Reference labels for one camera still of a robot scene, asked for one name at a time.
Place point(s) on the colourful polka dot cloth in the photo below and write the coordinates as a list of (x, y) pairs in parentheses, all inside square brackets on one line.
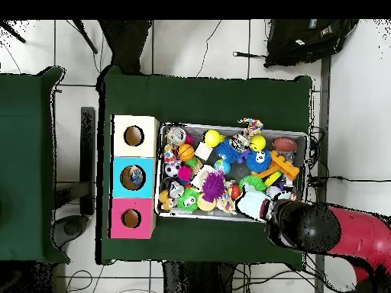
[(227, 204)]

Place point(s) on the mint green knitted cloth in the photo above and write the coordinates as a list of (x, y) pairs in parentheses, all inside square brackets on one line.
[(250, 204)]

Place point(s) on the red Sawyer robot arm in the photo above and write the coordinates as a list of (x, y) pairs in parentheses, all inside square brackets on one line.
[(330, 229)]

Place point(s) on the wooden box with three holes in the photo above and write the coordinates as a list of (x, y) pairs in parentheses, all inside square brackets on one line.
[(148, 183)]

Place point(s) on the clear mesh bin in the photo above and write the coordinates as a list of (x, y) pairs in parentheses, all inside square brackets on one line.
[(177, 213)]

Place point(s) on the small orange basketball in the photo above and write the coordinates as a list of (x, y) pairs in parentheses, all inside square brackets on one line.
[(186, 152)]

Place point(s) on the purple spiky ball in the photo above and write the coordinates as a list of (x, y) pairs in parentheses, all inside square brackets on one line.
[(214, 185)]

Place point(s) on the blue fuzzy toy with eyes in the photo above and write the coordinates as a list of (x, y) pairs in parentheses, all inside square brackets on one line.
[(258, 160)]

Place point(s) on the dark green table cloth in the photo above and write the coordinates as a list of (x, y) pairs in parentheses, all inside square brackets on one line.
[(201, 97), (30, 152)]

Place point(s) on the orange plastic building block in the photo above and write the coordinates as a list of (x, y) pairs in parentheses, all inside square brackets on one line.
[(282, 166)]

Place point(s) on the small brown football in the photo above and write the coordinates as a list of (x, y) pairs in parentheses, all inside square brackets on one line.
[(285, 144)]

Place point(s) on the black backpack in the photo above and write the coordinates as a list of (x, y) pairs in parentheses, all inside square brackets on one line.
[(305, 43)]

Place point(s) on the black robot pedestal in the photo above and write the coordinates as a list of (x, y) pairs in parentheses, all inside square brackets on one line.
[(201, 281)]

